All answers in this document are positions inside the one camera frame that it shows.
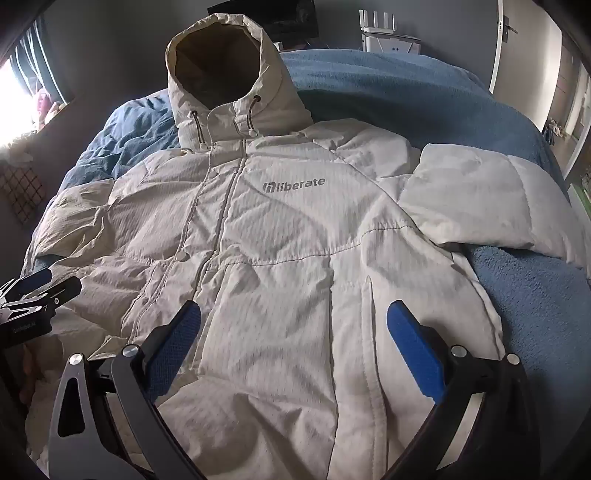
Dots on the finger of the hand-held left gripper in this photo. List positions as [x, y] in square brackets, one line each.
[55, 293]
[27, 281]

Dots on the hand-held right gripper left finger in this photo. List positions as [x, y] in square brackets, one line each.
[180, 341]

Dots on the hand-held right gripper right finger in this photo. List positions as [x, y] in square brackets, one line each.
[415, 355]

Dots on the white hooded puffer jacket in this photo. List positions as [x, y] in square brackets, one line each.
[286, 277]

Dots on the grid patterned panel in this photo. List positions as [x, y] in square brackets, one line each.
[21, 194]

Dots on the white fluffy plush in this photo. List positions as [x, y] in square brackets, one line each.
[16, 150]

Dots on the pink plush toy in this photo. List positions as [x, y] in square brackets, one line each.
[46, 106]

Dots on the window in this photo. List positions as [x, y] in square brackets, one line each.
[16, 101]

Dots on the dark curtain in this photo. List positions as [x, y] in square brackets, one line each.
[46, 55]

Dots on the blue blanket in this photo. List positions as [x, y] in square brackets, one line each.
[415, 92]

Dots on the grey door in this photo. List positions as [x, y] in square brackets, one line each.
[535, 55]

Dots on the white router with antennas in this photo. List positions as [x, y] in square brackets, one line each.
[376, 21]

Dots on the black television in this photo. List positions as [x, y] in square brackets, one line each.
[300, 23]

